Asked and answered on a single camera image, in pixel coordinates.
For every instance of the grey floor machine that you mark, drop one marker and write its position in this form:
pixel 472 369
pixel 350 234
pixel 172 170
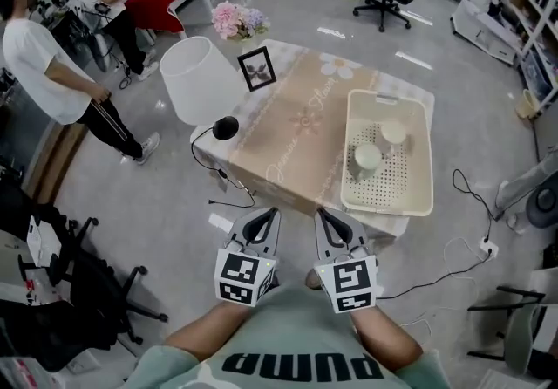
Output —
pixel 545 204

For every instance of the floral cloth covered table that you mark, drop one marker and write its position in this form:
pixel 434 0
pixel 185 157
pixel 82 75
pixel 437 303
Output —
pixel 279 117

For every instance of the white power strip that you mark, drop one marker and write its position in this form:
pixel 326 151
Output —
pixel 488 247

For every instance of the person's left forearm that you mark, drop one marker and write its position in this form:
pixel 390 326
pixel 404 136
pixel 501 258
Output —
pixel 209 330

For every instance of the white table lamp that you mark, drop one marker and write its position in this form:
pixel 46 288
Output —
pixel 196 82

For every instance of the person's right forearm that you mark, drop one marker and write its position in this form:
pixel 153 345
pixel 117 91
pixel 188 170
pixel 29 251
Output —
pixel 383 339

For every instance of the red cloth covered table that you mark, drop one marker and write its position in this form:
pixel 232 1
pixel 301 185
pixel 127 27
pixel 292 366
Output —
pixel 157 3

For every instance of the black swivel chair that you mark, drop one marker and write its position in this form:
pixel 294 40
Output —
pixel 87 291
pixel 17 213

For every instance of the brown floor mat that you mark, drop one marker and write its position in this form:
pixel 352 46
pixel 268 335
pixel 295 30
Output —
pixel 56 160

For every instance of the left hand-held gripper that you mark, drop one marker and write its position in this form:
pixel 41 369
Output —
pixel 240 276

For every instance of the cream waste bin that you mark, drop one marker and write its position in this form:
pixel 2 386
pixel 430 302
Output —
pixel 525 106

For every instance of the white low cabinet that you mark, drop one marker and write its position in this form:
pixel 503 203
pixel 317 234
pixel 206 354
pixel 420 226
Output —
pixel 479 29

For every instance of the pink purple flower bouquet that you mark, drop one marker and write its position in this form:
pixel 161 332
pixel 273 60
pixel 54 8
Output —
pixel 229 18

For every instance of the black picture frame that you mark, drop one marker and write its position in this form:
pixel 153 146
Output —
pixel 257 70

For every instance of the clear plastic bin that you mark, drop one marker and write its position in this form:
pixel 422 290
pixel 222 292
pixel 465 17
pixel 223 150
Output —
pixel 535 75

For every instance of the green chair black frame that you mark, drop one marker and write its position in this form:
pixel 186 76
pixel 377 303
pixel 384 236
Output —
pixel 521 335

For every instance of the white shelf rack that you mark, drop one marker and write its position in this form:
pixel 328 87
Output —
pixel 537 25

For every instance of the cream perforated plastic basket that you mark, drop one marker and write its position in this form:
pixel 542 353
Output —
pixel 420 169

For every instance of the person's pale green shirt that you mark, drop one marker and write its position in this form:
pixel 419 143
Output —
pixel 301 326

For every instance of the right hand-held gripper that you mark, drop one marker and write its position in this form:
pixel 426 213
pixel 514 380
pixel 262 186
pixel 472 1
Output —
pixel 351 282

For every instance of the cream mug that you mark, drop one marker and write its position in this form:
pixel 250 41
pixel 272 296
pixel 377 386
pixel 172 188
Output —
pixel 393 133
pixel 366 158

